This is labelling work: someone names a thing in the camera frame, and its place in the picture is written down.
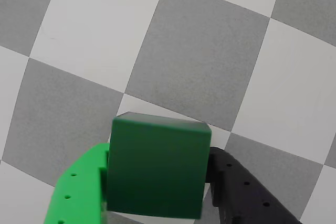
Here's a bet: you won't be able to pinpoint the green cube dice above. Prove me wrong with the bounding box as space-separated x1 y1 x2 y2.
106 112 212 220

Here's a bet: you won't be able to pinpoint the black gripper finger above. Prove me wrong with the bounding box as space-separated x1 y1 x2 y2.
205 146 302 224

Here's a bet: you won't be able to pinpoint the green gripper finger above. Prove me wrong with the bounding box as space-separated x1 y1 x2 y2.
43 143 110 224

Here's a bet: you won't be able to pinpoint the grey white checkerboard mat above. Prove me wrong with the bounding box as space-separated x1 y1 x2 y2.
0 0 336 224

